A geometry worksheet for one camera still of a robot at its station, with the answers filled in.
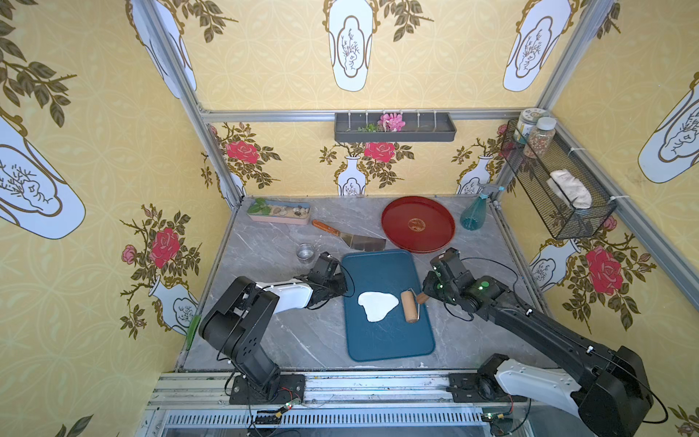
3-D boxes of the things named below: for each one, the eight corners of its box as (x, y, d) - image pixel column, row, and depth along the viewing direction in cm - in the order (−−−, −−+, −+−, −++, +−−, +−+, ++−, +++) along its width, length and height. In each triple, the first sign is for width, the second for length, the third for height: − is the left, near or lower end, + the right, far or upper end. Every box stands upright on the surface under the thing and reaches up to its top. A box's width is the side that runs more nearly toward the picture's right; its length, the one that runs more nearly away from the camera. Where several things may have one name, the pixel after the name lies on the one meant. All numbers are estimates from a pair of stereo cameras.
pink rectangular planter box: (246, 220, 116) (244, 214, 113) (255, 203, 122) (252, 197, 119) (307, 226, 114) (305, 220, 111) (312, 209, 120) (311, 203, 117)
